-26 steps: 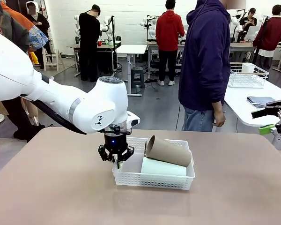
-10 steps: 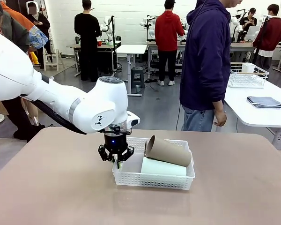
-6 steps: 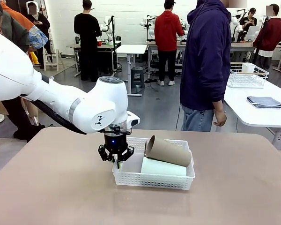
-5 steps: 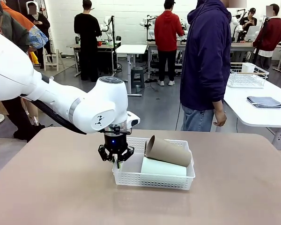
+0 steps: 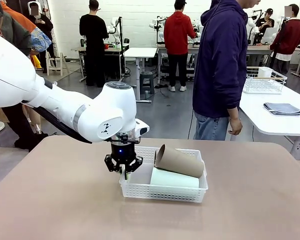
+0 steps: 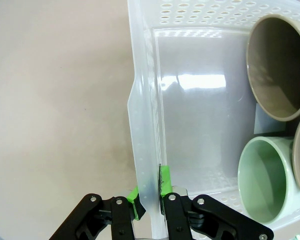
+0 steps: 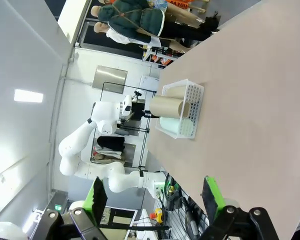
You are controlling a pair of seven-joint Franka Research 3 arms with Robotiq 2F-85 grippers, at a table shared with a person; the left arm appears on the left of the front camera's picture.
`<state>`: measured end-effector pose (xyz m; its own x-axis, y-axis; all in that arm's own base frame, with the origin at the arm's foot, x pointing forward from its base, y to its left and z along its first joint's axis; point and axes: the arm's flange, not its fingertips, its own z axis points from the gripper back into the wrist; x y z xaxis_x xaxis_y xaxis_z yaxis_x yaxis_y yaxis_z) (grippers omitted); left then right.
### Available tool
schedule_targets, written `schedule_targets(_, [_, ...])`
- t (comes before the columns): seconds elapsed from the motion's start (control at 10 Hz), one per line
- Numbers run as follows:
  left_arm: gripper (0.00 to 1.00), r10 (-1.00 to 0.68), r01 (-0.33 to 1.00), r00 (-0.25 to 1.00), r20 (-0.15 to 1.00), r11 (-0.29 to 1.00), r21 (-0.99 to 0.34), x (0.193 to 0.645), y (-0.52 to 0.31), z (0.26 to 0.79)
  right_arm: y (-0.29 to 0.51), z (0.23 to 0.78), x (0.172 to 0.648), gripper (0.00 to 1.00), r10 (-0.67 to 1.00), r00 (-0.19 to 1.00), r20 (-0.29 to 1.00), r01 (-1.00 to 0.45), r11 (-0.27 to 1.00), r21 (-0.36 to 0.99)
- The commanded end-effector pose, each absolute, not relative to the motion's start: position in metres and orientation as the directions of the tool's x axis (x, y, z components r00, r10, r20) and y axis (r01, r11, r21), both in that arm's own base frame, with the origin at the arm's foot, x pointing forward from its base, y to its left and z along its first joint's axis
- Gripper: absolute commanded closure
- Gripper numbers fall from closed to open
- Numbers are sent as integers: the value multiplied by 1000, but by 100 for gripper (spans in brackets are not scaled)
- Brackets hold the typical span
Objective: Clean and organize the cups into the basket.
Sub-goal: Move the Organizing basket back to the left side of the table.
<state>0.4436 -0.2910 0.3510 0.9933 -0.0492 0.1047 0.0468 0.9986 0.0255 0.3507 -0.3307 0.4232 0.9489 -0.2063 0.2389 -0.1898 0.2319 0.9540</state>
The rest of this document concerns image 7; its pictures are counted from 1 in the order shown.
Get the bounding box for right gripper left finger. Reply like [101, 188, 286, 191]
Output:
[36, 176, 110, 240]

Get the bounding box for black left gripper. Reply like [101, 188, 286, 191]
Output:
[131, 102, 153, 121]

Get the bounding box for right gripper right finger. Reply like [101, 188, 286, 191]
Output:
[197, 176, 281, 240]

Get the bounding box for brown cardboard tube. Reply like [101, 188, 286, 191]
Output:
[149, 94, 191, 119]

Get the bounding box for light green cup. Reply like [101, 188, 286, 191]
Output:
[159, 116, 195, 138]

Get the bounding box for white perforated plastic basket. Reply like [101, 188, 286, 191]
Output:
[154, 78, 205, 140]

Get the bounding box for red emergency stop button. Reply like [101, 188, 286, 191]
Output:
[152, 207, 165, 223]

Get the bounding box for white shelf rack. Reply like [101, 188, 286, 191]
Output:
[141, 44, 183, 69]

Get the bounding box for person in white shirt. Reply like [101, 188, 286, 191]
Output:
[93, 21, 191, 52]

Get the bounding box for person in green jacket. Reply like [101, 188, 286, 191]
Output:
[91, 0, 220, 43]

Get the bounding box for rectangular ceiling light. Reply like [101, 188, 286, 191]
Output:
[13, 89, 44, 104]

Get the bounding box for black metal frame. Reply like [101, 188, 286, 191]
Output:
[89, 81, 157, 171]

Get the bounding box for black front camera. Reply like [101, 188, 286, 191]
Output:
[132, 89, 143, 103]

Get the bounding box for white wall box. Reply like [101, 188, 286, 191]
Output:
[139, 74, 161, 93]

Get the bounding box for black corrugated hose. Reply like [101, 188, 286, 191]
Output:
[181, 196, 200, 237]

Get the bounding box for black cable bundle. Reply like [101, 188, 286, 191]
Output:
[163, 172, 183, 211]

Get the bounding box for stainless steel wall panel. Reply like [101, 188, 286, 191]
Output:
[91, 64, 129, 95]

